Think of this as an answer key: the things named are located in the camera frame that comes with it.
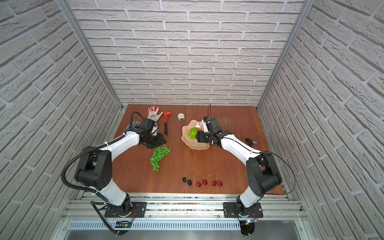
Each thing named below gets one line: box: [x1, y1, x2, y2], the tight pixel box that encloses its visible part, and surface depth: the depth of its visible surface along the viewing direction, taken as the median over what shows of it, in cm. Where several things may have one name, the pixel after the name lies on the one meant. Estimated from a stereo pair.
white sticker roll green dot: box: [177, 113, 185, 121], surface depth 113 cm
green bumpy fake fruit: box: [188, 127, 199, 139], surface depth 99 cm
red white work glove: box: [147, 105, 164, 122], surface depth 116 cm
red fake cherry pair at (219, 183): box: [211, 180, 223, 187], surface depth 83 cm
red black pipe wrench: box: [163, 111, 172, 135], surface depth 115 cm
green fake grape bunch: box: [149, 146, 171, 172], surface depth 90 cm
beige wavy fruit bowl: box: [181, 119, 211, 150], surface depth 100 cm
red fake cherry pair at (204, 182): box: [196, 179, 208, 188], surface depth 84 cm
